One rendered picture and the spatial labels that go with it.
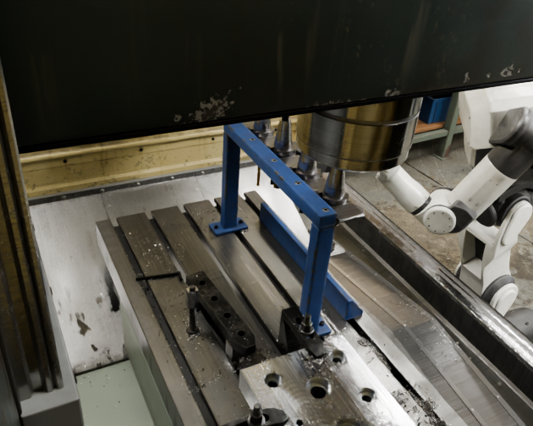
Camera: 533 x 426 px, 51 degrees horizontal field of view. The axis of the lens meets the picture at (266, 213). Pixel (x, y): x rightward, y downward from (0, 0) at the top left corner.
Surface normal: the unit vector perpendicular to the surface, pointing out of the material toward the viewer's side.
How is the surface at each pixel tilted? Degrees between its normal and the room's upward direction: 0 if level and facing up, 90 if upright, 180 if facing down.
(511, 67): 90
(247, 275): 0
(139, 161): 90
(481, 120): 103
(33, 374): 90
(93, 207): 24
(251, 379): 0
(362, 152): 90
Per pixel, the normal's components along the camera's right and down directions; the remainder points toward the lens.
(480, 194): -0.35, 0.47
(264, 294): 0.07, -0.84
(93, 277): 0.25, -0.55
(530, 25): 0.45, 0.52
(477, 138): -0.77, 0.47
